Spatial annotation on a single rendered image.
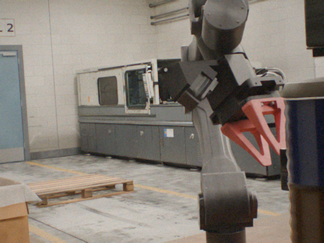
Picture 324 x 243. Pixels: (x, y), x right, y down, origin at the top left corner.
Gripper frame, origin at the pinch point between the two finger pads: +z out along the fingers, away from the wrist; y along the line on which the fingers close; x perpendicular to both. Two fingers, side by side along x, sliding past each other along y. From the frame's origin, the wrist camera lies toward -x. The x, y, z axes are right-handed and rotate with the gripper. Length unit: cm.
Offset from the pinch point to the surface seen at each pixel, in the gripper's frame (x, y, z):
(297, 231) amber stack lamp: -40, 37, 18
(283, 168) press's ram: -20.8, 20.2, 9.1
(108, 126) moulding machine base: 486, -790, -407
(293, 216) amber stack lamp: -40, 37, 17
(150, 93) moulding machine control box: 468, -617, -367
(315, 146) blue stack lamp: -40, 40, 15
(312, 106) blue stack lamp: -40, 41, 14
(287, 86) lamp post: -40, 40, 12
